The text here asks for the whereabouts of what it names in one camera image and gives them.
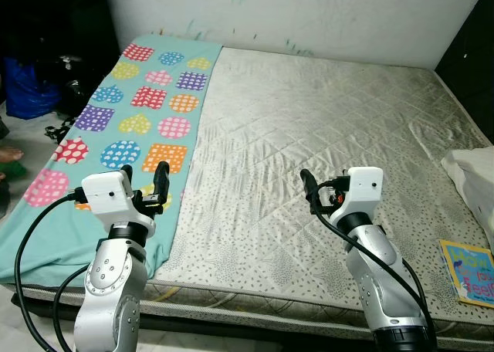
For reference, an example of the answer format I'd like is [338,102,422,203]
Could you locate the black tufted headboard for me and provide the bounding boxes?
[435,0,494,148]

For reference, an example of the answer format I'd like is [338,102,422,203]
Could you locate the blue plastic bag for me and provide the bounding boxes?
[0,56,61,121]

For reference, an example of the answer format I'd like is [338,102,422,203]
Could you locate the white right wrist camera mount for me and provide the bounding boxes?
[340,167,384,218]

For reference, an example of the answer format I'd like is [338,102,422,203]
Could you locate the blue yellow children's book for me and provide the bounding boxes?
[440,239,494,308]

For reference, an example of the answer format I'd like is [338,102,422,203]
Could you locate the white pillow with green tree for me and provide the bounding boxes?
[442,146,494,249]

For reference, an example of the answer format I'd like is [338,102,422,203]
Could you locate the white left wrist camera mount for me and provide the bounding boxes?
[81,171,138,229]

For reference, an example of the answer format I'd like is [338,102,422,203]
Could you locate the grey quilted mattress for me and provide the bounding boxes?
[12,47,494,341]

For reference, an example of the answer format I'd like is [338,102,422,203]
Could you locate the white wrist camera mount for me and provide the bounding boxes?
[81,171,138,229]
[340,167,384,218]

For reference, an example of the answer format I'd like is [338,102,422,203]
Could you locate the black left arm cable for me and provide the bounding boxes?
[14,188,87,352]

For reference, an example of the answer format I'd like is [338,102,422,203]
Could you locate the black stand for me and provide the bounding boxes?
[46,55,90,140]

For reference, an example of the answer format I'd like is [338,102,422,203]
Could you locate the teal blanket with colourful shapes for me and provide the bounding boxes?
[0,34,225,287]

